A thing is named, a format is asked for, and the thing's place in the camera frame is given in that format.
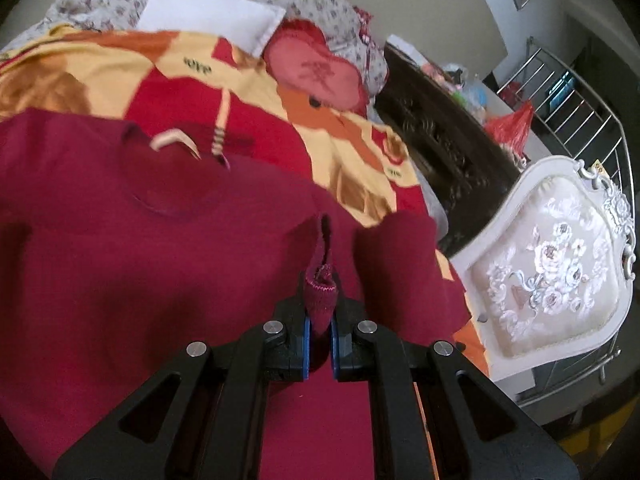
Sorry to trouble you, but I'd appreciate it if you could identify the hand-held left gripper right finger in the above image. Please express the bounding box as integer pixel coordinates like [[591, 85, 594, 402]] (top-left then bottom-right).
[[327, 285, 588, 480]]

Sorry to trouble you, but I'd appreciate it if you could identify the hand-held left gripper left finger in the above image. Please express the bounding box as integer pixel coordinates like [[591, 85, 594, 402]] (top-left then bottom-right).
[[52, 272, 313, 480]]

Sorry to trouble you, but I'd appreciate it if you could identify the dark red sweater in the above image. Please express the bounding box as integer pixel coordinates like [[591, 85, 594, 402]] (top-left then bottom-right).
[[0, 107, 473, 480]]

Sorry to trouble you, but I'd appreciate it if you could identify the cream clothes hanger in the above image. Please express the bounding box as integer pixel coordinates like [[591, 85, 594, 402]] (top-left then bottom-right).
[[150, 129, 203, 161]]

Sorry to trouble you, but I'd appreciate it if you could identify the dark wooden nightstand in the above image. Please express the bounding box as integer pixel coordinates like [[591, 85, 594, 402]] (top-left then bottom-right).
[[372, 42, 523, 256]]

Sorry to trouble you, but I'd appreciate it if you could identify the white floral upholstered chair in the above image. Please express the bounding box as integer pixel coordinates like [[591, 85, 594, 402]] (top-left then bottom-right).
[[452, 155, 636, 406]]

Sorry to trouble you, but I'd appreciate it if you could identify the red heart-shaped cushion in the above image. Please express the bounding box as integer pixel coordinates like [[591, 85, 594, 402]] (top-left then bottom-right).
[[263, 19, 371, 118]]

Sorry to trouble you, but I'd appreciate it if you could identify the red plastic bag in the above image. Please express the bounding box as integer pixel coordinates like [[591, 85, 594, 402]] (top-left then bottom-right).
[[484, 100, 536, 153]]

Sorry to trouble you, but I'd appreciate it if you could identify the clear plastic bag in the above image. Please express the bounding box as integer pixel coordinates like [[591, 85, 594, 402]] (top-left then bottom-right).
[[420, 60, 488, 121]]

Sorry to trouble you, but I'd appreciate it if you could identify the orange red printed blanket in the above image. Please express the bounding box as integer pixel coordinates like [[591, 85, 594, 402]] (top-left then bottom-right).
[[0, 27, 491, 376]]

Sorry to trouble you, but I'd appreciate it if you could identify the white paper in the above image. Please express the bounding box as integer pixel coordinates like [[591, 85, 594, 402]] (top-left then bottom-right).
[[387, 34, 422, 57]]

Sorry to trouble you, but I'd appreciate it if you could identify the floral quilt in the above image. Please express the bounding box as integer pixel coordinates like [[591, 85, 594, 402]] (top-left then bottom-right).
[[47, 0, 391, 96]]

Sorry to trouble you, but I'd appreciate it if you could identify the white pillow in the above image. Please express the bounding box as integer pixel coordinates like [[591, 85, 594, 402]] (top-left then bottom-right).
[[136, 0, 287, 58]]

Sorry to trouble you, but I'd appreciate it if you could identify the metal rack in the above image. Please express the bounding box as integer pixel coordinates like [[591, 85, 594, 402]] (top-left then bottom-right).
[[495, 35, 638, 246]]

